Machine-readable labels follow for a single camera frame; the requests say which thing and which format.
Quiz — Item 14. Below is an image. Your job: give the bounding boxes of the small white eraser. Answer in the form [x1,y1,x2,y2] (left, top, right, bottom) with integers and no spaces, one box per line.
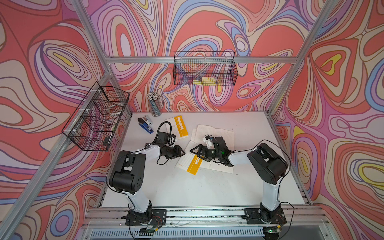
[143,115,153,125]

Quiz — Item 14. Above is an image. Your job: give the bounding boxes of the mesh pencil cup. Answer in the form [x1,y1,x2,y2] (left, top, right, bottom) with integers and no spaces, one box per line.
[147,93,162,117]

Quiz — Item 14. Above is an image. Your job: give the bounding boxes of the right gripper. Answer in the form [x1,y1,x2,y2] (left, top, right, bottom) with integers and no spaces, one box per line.
[190,145,221,162]

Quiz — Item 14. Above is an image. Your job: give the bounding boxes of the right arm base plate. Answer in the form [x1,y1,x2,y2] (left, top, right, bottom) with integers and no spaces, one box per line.
[241,208,287,226]

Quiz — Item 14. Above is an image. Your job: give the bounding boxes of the back wire basket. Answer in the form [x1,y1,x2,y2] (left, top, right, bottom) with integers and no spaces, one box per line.
[173,50,239,86]

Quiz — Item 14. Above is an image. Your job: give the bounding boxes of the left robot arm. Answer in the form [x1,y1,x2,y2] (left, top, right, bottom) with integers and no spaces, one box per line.
[107,121,186,224]

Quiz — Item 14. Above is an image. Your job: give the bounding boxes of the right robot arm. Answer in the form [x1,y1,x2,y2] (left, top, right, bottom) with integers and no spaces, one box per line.
[190,135,289,224]

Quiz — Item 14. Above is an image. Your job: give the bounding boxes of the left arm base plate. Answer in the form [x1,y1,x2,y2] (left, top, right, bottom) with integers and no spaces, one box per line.
[122,209,167,227]

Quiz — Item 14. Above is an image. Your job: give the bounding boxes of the yellow sticky notes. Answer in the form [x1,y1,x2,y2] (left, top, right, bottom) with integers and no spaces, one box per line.
[192,77,217,86]

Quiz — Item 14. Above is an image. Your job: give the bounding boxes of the wire basket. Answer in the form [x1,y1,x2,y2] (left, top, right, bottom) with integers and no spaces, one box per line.
[62,82,130,152]
[173,50,239,86]

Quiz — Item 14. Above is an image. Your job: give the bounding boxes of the left wire basket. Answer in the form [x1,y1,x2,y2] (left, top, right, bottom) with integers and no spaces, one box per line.
[62,82,130,152]

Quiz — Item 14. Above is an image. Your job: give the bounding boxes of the blue stapler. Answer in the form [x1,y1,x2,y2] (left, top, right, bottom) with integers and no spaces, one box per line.
[138,118,154,134]

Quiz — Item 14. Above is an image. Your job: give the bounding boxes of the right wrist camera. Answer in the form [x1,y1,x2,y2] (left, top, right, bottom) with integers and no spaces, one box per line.
[203,135,214,149]

